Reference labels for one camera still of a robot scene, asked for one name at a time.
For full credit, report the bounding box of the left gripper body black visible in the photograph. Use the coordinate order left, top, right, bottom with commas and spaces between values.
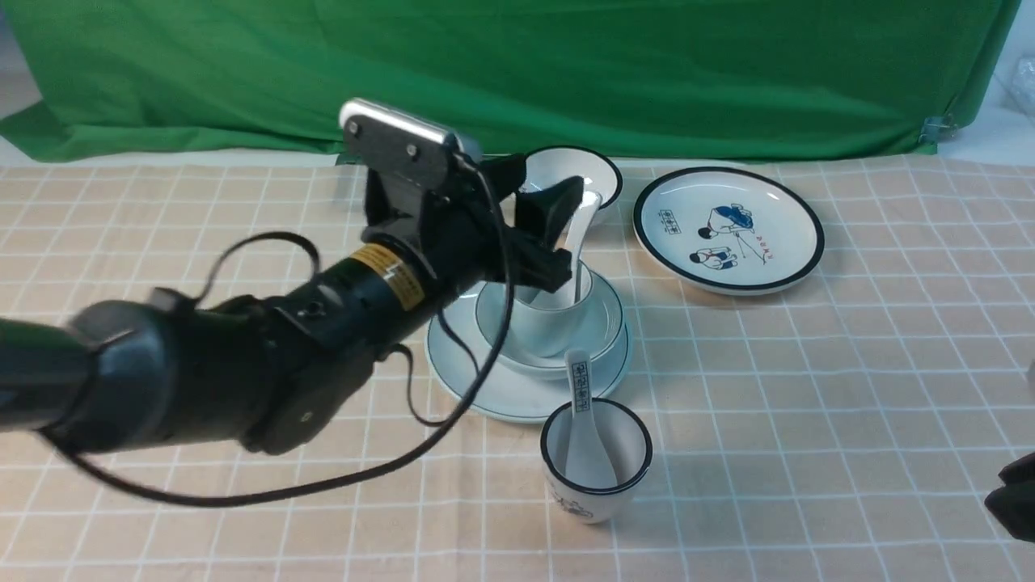
360, 166, 518, 314

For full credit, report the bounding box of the pale blue shallow bowl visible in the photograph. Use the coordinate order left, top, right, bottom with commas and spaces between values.
459, 273, 628, 386

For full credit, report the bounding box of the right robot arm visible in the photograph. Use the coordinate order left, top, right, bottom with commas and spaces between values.
984, 453, 1034, 544

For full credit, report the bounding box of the checkered beige tablecloth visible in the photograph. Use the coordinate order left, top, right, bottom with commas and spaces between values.
1, 156, 1033, 581

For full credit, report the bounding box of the plain white ceramic spoon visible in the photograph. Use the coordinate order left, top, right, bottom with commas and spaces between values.
529, 190, 603, 310

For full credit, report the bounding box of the plain pale blue cup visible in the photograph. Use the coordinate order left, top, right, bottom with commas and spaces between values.
504, 261, 594, 358

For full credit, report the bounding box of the green backdrop cloth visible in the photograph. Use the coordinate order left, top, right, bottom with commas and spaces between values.
2, 1, 1021, 162

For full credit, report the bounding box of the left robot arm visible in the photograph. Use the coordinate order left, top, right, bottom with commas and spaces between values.
2, 156, 584, 454

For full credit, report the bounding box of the patterned white ceramic spoon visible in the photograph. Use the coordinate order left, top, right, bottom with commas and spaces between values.
564, 349, 618, 489

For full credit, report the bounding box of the pale blue flat plate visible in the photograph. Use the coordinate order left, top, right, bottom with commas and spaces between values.
425, 279, 632, 424

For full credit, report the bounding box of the metal clamp on backdrop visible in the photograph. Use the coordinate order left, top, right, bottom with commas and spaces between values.
918, 114, 960, 146

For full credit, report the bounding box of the black camera cable left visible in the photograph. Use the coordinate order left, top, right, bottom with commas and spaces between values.
40, 154, 518, 508

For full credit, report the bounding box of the small black-rimmed white bowl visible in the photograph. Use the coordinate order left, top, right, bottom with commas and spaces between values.
520, 145, 624, 227

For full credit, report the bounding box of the black-rimmed cartoon cup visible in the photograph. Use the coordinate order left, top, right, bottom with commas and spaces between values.
539, 397, 654, 524

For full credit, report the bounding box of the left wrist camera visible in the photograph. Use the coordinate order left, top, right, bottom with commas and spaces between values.
339, 99, 482, 190

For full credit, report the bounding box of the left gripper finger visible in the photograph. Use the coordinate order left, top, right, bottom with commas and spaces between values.
514, 176, 584, 251
501, 238, 573, 293

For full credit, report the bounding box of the black-rimmed cartoon plate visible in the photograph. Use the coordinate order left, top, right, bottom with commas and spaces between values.
632, 167, 826, 296

